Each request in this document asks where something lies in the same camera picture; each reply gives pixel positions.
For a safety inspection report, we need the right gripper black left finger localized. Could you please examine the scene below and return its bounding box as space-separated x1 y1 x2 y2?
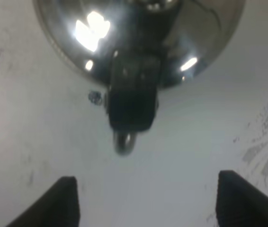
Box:
8 176 80 227

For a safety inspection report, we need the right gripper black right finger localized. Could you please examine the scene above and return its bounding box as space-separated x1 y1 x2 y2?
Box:
215 170 268 227

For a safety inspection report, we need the stainless steel teapot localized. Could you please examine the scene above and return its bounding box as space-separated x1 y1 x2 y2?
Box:
33 0 246 156

